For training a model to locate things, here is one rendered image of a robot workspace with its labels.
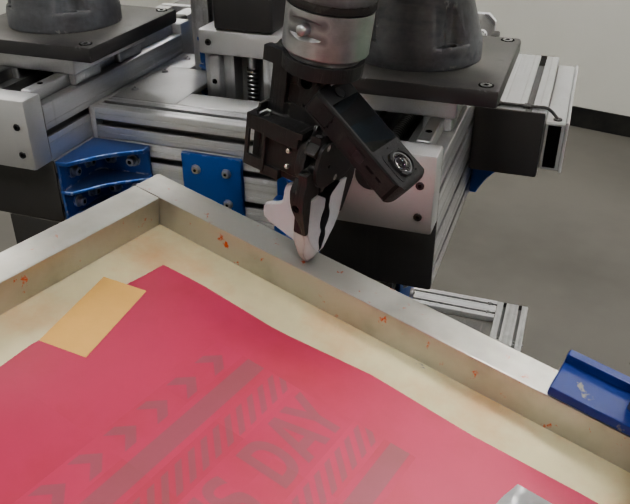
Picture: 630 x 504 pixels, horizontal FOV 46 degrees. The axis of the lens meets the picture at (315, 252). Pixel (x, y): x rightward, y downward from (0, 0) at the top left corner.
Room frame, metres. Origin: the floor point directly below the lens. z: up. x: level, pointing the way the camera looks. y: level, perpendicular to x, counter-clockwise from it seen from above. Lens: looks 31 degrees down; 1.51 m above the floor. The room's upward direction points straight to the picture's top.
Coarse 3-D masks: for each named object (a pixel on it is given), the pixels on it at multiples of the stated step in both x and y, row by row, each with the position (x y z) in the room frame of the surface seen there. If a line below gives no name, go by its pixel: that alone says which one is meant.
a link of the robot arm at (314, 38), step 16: (288, 16) 0.62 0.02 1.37; (304, 16) 0.60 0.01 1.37; (320, 16) 0.60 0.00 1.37; (368, 16) 0.61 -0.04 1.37; (288, 32) 0.62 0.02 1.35; (304, 32) 0.60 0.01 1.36; (320, 32) 0.60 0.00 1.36; (336, 32) 0.60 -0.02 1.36; (352, 32) 0.60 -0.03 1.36; (368, 32) 0.62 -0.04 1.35; (288, 48) 0.62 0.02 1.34; (304, 48) 0.60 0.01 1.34; (320, 48) 0.60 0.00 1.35; (336, 48) 0.60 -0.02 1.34; (352, 48) 0.61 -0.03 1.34; (368, 48) 0.62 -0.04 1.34; (320, 64) 0.61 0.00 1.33; (336, 64) 0.60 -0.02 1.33; (352, 64) 0.62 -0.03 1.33
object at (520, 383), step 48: (144, 192) 0.74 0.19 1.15; (192, 192) 0.75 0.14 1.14; (48, 240) 0.63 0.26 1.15; (96, 240) 0.66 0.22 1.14; (192, 240) 0.71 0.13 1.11; (240, 240) 0.67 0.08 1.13; (288, 240) 0.68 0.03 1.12; (0, 288) 0.56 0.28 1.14; (288, 288) 0.64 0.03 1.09; (336, 288) 0.61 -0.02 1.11; (384, 288) 0.61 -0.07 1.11; (384, 336) 0.58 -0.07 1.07; (432, 336) 0.55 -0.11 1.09; (480, 336) 0.56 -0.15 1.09; (480, 384) 0.52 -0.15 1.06; (528, 384) 0.50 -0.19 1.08; (576, 432) 0.47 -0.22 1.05
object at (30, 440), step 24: (0, 384) 0.48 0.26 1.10; (0, 408) 0.45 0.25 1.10; (24, 408) 0.45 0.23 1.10; (48, 408) 0.46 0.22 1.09; (0, 432) 0.43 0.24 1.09; (24, 432) 0.43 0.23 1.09; (48, 432) 0.43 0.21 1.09; (72, 432) 0.43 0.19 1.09; (0, 456) 0.41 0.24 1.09; (24, 456) 0.41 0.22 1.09; (48, 456) 0.41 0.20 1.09; (0, 480) 0.38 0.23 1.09; (24, 480) 0.39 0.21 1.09
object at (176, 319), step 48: (144, 288) 0.62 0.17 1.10; (192, 288) 0.63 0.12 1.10; (144, 336) 0.55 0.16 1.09; (192, 336) 0.56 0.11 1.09; (240, 336) 0.56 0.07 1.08; (288, 336) 0.57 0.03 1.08; (48, 384) 0.48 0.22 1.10; (96, 384) 0.49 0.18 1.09; (144, 384) 0.49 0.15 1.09; (336, 384) 0.51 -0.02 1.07; (384, 384) 0.52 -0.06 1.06; (96, 432) 0.44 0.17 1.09; (384, 432) 0.46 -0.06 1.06; (432, 432) 0.47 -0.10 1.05; (432, 480) 0.42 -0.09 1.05; (480, 480) 0.42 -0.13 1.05; (528, 480) 0.43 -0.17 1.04
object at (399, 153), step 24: (336, 96) 0.62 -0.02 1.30; (360, 96) 0.64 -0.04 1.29; (336, 120) 0.60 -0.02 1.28; (360, 120) 0.61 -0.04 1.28; (336, 144) 0.60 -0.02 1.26; (360, 144) 0.59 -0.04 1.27; (384, 144) 0.60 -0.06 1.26; (360, 168) 0.59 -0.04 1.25; (384, 168) 0.57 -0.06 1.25; (408, 168) 0.59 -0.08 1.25; (384, 192) 0.57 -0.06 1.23
